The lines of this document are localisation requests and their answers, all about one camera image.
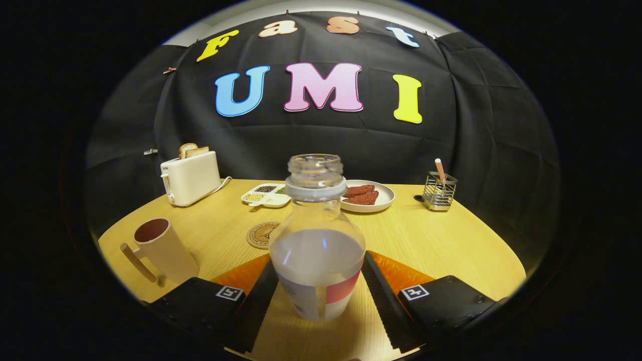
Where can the round white plate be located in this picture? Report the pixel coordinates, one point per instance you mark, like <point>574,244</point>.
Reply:
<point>385,198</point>

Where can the clear juice bottle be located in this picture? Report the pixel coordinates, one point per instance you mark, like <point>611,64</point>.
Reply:
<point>316,260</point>

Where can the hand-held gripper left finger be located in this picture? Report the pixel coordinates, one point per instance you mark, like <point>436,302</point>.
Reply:
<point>200,303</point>

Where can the toast slice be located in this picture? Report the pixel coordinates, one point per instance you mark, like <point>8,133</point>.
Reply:
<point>198,151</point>
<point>186,148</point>

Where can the white toaster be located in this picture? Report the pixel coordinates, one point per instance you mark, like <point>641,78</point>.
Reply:
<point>190,178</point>

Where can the round cork coaster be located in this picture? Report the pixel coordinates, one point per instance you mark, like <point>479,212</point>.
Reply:
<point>258,235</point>

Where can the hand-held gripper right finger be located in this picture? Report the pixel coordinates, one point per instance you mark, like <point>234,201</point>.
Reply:
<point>388,311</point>

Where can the wooden table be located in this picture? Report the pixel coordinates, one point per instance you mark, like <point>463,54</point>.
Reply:
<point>426,240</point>

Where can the beige cup with maroon inside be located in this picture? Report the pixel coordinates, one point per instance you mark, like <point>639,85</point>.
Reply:
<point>170,255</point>

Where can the white divided snack tray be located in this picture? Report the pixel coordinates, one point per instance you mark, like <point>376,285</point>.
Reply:
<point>268,200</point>

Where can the brown meat slice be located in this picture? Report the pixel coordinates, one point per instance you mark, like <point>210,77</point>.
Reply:
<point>358,190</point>
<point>363,198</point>

